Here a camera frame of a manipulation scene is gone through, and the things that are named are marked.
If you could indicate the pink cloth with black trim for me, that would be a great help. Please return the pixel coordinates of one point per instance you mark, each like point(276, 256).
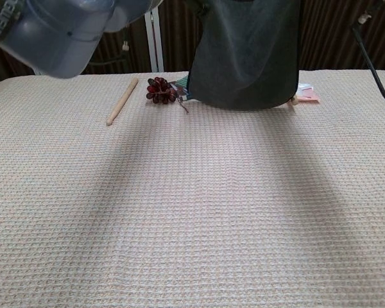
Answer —
point(244, 64)

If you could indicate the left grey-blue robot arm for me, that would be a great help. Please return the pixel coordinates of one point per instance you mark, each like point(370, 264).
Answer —
point(61, 38)

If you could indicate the beige woven tablecloth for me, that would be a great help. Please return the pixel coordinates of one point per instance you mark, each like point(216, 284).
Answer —
point(179, 208)

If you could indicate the dark snack packet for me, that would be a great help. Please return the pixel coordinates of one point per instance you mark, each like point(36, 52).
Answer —
point(181, 93)

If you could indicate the dark red grape bunch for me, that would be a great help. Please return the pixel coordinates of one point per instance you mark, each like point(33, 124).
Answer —
point(158, 90)

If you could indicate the wooden stick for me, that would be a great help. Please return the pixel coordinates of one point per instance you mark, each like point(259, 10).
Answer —
point(123, 99)

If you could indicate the pink and white packet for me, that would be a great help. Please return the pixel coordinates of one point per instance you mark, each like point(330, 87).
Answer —
point(308, 95)

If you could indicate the dark pleated curtain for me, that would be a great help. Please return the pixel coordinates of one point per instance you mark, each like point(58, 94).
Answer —
point(333, 41)

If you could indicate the white metal frame post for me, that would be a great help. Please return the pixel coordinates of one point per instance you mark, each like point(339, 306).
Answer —
point(155, 48)

